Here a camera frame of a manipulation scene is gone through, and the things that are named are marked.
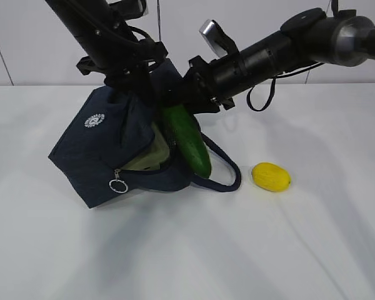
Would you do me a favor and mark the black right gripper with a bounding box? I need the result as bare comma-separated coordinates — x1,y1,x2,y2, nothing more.
174,56,234,113

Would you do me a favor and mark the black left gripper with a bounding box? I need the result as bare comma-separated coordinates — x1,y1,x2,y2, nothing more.
104,40,168,109

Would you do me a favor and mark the green cucumber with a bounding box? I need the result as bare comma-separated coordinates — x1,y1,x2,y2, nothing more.
161,105,212,179

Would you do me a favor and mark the glass container with green lid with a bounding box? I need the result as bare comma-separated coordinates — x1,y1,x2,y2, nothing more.
121,122,170,171

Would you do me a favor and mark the navy blue lunch bag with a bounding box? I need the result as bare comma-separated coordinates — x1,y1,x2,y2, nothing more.
48,57,241,211

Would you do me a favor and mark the yellow lemon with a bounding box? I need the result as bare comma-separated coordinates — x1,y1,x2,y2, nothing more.
252,162,291,189

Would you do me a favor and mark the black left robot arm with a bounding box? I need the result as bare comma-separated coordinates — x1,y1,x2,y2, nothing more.
47,1,168,107

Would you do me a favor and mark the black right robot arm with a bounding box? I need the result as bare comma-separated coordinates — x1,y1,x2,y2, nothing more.
172,7,375,113

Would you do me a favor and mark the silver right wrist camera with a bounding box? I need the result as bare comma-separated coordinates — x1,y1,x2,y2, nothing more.
199,19,238,58

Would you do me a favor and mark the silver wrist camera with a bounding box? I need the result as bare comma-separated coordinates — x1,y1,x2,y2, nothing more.
199,19,238,58
109,0,148,21

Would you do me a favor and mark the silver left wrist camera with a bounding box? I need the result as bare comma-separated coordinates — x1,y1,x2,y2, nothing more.
109,0,148,21

